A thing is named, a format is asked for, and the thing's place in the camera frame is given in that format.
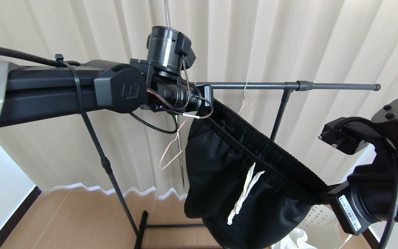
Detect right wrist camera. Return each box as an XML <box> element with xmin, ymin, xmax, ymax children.
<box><xmin>318</xmin><ymin>117</ymin><xmax>389</xmax><ymax>163</ymax></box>

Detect white laundry basket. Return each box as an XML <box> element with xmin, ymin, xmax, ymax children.
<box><xmin>272</xmin><ymin>204</ymin><xmax>353</xmax><ymax>249</ymax></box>

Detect beige curtain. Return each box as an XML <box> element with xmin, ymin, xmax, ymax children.
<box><xmin>0</xmin><ymin>0</ymin><xmax>398</xmax><ymax>202</ymax></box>

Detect black clothes rack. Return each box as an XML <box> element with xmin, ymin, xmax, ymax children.
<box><xmin>82</xmin><ymin>80</ymin><xmax>381</xmax><ymax>249</ymax></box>

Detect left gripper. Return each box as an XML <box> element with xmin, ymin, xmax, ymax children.
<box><xmin>151</xmin><ymin>78</ymin><xmax>214</xmax><ymax>113</ymax></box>

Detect black shorts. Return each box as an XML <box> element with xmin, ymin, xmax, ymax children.
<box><xmin>184</xmin><ymin>99</ymin><xmax>331</xmax><ymax>249</ymax></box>

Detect pink clothes hanger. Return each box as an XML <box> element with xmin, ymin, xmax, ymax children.
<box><xmin>159</xmin><ymin>118</ymin><xmax>190</xmax><ymax>170</ymax></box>
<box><xmin>237</xmin><ymin>82</ymin><xmax>255</xmax><ymax>120</ymax></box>

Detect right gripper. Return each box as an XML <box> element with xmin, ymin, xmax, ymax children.
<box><xmin>329</xmin><ymin>163</ymin><xmax>398</xmax><ymax>236</ymax></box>

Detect white garment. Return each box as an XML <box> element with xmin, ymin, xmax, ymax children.
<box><xmin>272</xmin><ymin>228</ymin><xmax>319</xmax><ymax>249</ymax></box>

